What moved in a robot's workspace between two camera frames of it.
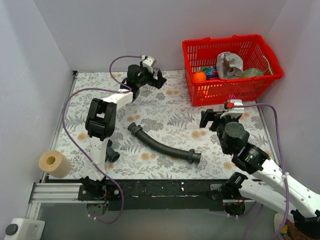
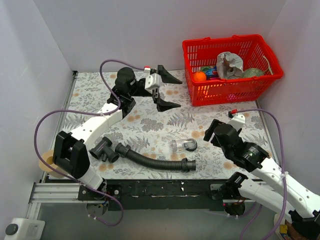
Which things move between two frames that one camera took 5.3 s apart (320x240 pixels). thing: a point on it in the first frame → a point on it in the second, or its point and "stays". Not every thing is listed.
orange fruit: [200, 76] stays
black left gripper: [155, 78] → [156, 93]
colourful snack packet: [211, 72] stays
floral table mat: [160, 135] stays
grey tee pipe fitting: [111, 155] stays
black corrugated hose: [190, 155] → [186, 165]
